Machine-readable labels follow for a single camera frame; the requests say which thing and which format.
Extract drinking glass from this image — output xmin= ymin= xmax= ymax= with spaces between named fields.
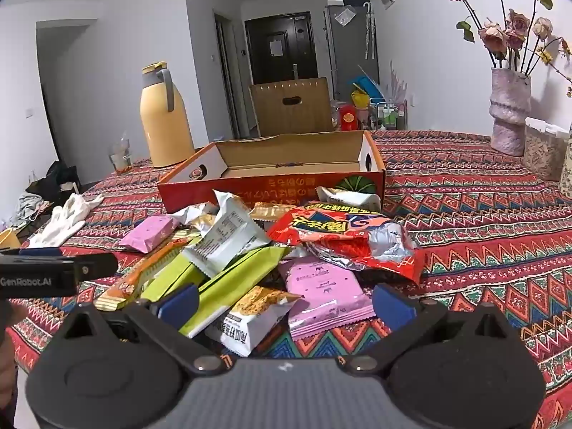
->
xmin=109 ymin=138 xmax=133 ymax=174

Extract large pink snack packet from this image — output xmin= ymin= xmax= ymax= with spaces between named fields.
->
xmin=278 ymin=259 xmax=376 ymax=340

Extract grey refrigerator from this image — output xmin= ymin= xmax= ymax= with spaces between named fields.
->
xmin=324 ymin=2 xmax=380 ymax=99

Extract dried pink roses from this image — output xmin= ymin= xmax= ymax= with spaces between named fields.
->
xmin=431 ymin=0 xmax=572 ymax=99

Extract light patterned container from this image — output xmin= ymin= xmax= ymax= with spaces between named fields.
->
xmin=558 ymin=132 xmax=572 ymax=202

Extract long green snack packet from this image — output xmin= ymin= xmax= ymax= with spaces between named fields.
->
xmin=179 ymin=246 xmax=291 ymax=339

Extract white orange cracker packet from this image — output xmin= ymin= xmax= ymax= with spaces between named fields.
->
xmin=204 ymin=285 xmax=305 ymax=358

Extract black chair with dark clothes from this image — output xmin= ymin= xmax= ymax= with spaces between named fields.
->
xmin=24 ymin=161 xmax=81 ymax=208

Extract white folded umbrella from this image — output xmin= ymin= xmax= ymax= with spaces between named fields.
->
xmin=363 ymin=2 xmax=375 ymax=60

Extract small pink snack packet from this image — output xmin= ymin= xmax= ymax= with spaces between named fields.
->
xmin=120 ymin=214 xmax=180 ymax=253

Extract grey garment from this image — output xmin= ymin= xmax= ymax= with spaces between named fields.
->
xmin=9 ymin=192 xmax=50 ymax=228

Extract black entrance door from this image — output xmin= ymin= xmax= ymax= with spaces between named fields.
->
xmin=244 ymin=12 xmax=319 ymax=85

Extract large red snack bag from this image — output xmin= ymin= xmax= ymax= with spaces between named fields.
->
xmin=267 ymin=201 xmax=425 ymax=284

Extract white green snack packet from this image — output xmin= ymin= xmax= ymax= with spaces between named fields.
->
xmin=315 ymin=186 xmax=383 ymax=213

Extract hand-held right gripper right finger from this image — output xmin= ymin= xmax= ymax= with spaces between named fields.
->
xmin=344 ymin=282 xmax=512 ymax=378

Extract white gold snack packet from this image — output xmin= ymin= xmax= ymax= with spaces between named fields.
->
xmin=169 ymin=202 xmax=221 ymax=233

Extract yellow thermos jug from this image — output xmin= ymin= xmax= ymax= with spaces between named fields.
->
xmin=140 ymin=61 xmax=196 ymax=169

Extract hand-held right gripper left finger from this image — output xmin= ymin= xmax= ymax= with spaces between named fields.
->
xmin=58 ymin=282 xmax=231 ymax=378

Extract short green snack packet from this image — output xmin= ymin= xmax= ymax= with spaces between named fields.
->
xmin=140 ymin=250 xmax=208 ymax=305

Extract clear plastic food jar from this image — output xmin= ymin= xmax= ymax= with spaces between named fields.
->
xmin=523 ymin=117 xmax=570 ymax=182

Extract red gift box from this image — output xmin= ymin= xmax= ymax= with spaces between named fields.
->
xmin=338 ymin=104 xmax=360 ymax=131

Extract orange cardboard box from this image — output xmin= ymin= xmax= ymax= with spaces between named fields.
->
xmin=156 ymin=130 xmax=387 ymax=213

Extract white printed snack packet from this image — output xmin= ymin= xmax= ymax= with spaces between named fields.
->
xmin=181 ymin=190 xmax=272 ymax=278

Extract blue plastic item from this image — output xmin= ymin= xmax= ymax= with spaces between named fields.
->
xmin=349 ymin=76 xmax=383 ymax=101

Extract white cloth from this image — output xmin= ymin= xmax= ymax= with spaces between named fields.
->
xmin=27 ymin=192 xmax=104 ymax=248

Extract pink textured vase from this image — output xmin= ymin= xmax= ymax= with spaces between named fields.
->
xmin=490 ymin=67 xmax=532 ymax=157

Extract orange striped snack packet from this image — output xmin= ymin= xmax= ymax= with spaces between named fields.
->
xmin=94 ymin=238 xmax=191 ymax=312

